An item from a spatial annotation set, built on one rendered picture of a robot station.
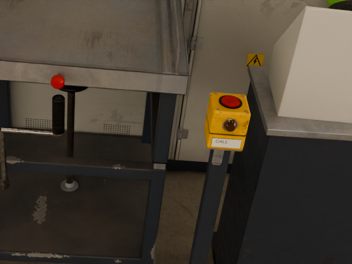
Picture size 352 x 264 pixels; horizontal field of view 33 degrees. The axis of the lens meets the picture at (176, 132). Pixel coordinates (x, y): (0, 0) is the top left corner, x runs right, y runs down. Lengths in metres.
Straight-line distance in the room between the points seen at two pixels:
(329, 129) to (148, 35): 0.53
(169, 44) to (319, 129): 0.44
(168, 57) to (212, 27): 0.64
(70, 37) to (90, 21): 0.11
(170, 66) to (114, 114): 0.89
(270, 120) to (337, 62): 0.21
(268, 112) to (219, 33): 0.66
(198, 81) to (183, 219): 0.52
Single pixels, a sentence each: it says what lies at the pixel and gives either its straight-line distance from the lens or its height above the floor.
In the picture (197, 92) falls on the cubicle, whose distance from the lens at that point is 2.27.
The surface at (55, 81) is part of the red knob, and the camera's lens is 1.43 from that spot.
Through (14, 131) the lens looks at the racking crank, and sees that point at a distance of 1.55.
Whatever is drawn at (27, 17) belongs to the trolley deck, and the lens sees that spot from 1.68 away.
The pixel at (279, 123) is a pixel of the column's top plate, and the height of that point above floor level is 0.75.
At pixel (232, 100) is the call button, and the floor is 0.91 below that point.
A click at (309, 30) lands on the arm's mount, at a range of 1.44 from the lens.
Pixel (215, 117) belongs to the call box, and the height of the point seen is 0.89.
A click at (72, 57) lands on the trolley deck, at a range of 1.49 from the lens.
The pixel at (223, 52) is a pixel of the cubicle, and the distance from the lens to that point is 2.19.
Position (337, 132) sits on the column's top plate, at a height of 0.75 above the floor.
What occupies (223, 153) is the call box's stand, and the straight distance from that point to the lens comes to 1.33.
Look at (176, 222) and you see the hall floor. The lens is 2.27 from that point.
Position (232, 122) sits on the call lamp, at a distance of 1.25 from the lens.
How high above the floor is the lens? 1.57
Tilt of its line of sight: 35 degrees down
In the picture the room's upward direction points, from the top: 8 degrees clockwise
